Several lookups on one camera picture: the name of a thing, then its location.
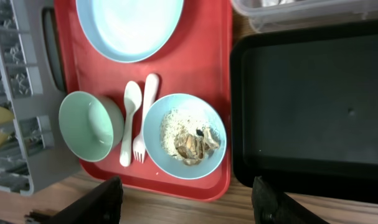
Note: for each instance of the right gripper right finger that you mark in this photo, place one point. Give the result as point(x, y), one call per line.
point(272, 206)

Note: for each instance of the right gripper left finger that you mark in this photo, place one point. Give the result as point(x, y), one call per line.
point(101, 206)

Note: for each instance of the green bowl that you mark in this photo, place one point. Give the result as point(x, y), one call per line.
point(91, 126)

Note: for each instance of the rice and peanut shells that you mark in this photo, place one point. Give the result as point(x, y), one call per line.
point(187, 138)

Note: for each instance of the light blue bowl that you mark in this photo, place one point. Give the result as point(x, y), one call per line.
point(151, 136)

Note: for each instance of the grey dishwasher rack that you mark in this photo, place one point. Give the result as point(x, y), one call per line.
point(32, 87)

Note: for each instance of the black tray bin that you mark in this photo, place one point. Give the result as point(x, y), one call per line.
point(305, 110)

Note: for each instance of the white plastic spoon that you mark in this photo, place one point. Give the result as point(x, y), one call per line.
point(132, 102)

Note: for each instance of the white plastic fork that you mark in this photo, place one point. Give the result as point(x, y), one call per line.
point(150, 92)

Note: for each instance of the red serving tray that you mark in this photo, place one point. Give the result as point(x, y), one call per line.
point(195, 60)

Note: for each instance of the light blue plate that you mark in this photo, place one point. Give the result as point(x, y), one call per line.
point(128, 31)

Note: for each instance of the clear plastic bin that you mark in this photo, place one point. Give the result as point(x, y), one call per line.
point(277, 15)

